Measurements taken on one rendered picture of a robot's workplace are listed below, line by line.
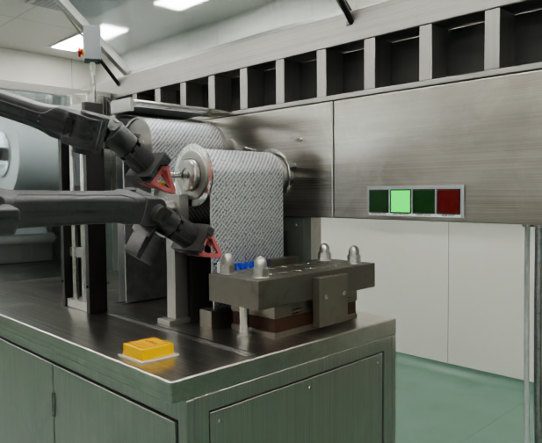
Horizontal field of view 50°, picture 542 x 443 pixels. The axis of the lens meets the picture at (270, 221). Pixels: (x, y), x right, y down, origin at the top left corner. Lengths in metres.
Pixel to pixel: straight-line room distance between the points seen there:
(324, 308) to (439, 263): 2.76
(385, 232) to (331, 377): 3.00
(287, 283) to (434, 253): 2.86
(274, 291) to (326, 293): 0.14
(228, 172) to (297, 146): 0.28
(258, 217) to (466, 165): 0.50
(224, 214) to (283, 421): 0.48
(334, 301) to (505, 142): 0.49
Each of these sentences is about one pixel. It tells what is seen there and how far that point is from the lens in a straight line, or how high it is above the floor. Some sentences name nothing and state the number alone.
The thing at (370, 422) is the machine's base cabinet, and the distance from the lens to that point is 1.45.
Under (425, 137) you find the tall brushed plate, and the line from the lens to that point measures 1.34.
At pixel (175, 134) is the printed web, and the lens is 1.58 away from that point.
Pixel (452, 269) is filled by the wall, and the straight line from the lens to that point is 3.98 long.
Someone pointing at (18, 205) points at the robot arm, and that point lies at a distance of 0.95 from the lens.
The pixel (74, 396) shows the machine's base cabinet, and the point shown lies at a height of 0.76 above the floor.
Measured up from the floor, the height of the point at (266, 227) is 1.12.
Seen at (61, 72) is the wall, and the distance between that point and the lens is 7.41.
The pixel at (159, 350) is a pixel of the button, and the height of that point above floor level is 0.92.
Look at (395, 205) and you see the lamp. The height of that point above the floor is 1.18.
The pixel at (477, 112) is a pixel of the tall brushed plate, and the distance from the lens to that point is 1.29.
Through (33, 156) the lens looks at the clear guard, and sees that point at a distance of 2.24.
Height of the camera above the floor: 1.21
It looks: 3 degrees down
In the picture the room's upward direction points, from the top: straight up
